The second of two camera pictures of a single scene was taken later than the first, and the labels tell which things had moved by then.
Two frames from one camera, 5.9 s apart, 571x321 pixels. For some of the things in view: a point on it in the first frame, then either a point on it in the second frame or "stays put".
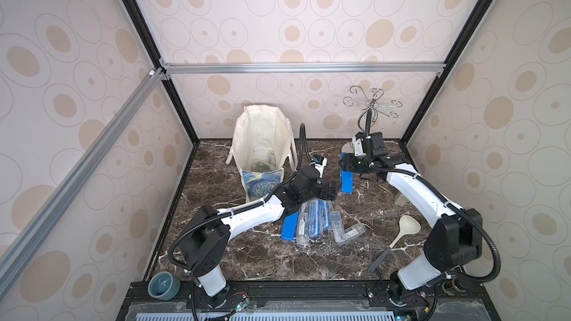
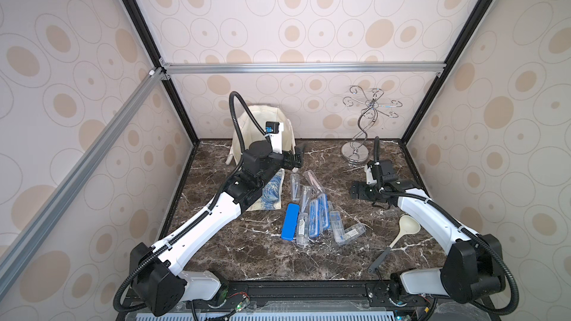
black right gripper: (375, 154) → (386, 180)
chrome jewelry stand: (369, 118) stays put
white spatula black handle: (407, 225) stays put
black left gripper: (325, 192) → (290, 162)
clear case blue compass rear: (324, 215) stays put
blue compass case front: (289, 227) stays put
